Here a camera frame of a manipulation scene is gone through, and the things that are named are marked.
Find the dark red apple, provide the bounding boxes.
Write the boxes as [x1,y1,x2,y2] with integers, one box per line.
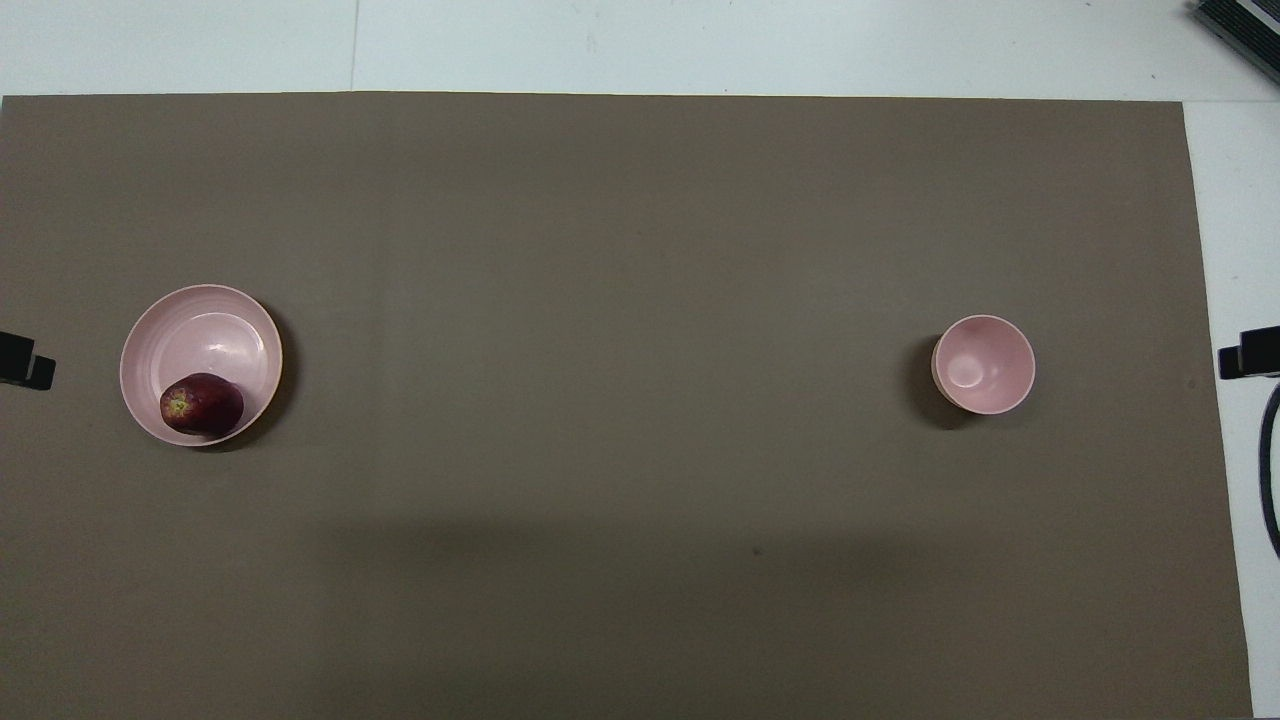
[160,373,245,437]

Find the pink plate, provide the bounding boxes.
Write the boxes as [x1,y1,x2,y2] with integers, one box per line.
[119,284,284,448]

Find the pink bowl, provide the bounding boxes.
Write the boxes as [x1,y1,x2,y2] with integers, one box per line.
[931,314,1037,416]

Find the dark ribbed device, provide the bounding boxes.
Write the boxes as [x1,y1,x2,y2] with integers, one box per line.
[1190,0,1280,86]

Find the brown table mat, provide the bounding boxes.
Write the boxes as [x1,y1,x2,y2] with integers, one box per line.
[0,92,1256,720]

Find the black cable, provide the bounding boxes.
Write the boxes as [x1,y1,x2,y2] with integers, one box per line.
[1259,383,1280,558]

